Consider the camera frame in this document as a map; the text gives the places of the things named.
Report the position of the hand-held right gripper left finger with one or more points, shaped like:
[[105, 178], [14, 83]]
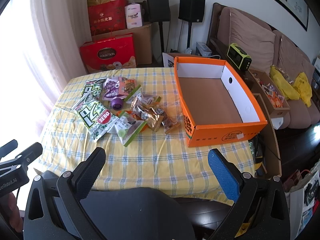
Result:
[[91, 170]]

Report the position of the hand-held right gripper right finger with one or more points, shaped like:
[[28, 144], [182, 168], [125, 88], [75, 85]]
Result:
[[222, 177]]

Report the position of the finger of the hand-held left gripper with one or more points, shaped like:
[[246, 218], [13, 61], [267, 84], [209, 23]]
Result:
[[8, 146], [27, 153]]

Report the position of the orange cardboard box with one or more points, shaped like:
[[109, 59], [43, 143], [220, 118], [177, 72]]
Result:
[[212, 135]]

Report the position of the large green white snack packet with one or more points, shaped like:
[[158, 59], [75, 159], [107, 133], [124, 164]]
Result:
[[92, 117]]

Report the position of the white plum snack packet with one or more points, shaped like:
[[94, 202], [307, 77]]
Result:
[[130, 130]]

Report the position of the dark brown snack packet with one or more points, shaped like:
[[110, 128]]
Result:
[[170, 125]]

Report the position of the brown clear snack packet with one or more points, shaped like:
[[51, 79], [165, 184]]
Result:
[[138, 108]]

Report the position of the small green white snack packet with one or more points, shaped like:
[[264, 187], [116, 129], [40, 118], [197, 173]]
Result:
[[91, 90]]

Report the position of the gold snack packet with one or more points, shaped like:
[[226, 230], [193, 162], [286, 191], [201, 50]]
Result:
[[154, 120]]

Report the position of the purple grape jelly pouch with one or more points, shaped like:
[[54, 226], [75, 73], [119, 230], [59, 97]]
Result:
[[112, 90]]

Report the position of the green edged snack packet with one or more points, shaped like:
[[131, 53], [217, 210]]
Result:
[[133, 95]]

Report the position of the pink snack pouch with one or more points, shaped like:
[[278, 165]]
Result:
[[127, 86]]

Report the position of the pale brown snack packet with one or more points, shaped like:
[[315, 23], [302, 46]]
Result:
[[150, 99]]

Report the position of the yellow checked tablecloth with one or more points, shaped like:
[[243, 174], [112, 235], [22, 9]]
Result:
[[150, 160]]

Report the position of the white paper bag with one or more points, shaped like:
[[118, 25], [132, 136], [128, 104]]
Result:
[[297, 205]]

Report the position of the cardboard box with snacks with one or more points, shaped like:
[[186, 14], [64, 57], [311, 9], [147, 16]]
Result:
[[272, 110]]

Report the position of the brown sofa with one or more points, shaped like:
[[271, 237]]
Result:
[[295, 115]]

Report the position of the yellow cloth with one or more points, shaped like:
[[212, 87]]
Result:
[[282, 82]]

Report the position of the red chocolate gift bag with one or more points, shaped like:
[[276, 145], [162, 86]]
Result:
[[107, 52]]

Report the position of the white curtain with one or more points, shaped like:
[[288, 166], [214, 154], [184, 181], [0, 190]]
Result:
[[50, 35]]

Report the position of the yellow plastic bag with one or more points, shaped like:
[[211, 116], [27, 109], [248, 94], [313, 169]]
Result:
[[303, 90]]

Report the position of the green black power station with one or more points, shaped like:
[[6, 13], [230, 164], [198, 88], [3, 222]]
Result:
[[238, 56]]

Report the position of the white electronic device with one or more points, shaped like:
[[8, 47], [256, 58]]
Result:
[[203, 49]]

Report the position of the open printed cardboard box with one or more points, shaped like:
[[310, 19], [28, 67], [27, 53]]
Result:
[[168, 59]]

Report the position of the large brown cardboard box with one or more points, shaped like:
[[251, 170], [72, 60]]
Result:
[[143, 45]]

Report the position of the small brown sofa cushion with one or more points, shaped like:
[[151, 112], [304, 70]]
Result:
[[290, 55]]

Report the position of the large brown sofa cushion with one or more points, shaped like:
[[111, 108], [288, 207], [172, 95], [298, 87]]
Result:
[[250, 40]]

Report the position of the black speaker stand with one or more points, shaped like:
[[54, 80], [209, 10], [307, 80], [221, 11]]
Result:
[[189, 36], [161, 42]]

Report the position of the red gift box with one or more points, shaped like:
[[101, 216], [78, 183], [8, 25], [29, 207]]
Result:
[[106, 17]]

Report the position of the white pink package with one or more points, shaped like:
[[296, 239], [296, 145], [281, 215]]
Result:
[[133, 16]]

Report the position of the black speaker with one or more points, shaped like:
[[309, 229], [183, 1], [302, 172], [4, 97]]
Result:
[[157, 7], [191, 8]]

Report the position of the framed wall picture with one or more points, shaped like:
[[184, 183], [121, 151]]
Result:
[[282, 0]]

